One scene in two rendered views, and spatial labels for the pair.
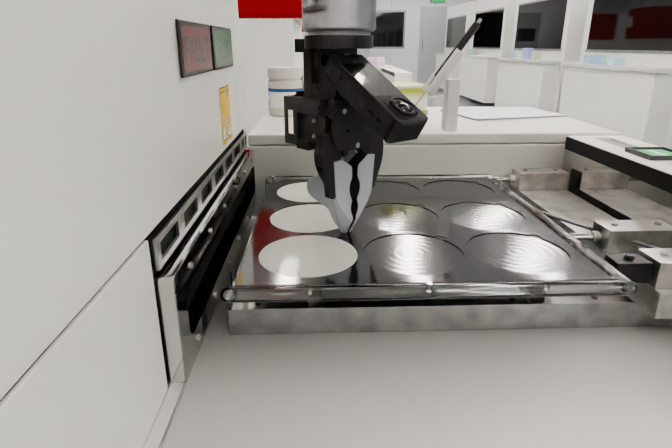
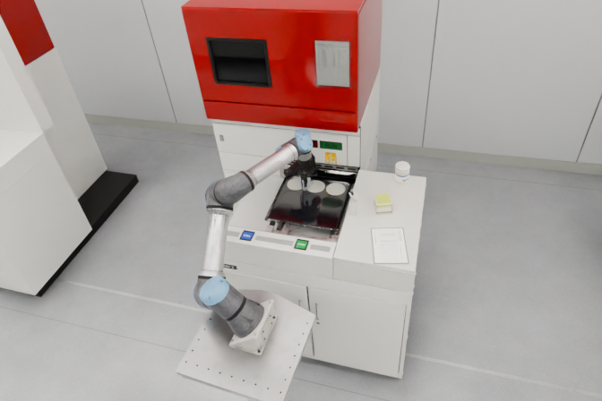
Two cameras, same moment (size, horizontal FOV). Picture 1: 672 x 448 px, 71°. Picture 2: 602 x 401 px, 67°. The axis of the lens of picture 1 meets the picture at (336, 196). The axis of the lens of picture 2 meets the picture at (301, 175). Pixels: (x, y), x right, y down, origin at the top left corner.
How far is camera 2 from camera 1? 249 cm
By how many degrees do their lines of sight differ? 94
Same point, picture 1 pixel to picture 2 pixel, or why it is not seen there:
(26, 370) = (253, 155)
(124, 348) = not seen: hidden behind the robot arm
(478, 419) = (264, 208)
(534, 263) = (279, 211)
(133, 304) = not seen: hidden behind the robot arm
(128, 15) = (278, 136)
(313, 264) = (291, 183)
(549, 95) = not seen: outside the picture
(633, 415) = (256, 224)
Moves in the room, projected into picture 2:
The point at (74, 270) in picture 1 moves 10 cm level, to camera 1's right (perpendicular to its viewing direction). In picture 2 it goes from (261, 152) to (254, 163)
